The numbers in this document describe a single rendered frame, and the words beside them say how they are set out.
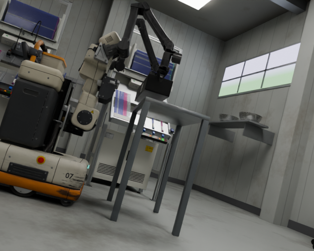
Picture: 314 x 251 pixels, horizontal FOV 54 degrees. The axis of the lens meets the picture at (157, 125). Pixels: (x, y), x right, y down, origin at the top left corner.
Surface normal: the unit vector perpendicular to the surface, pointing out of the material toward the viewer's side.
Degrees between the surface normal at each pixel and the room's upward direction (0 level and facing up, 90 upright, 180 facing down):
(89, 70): 90
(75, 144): 90
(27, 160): 90
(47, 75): 90
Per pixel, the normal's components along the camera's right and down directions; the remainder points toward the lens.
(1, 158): 0.19, -0.06
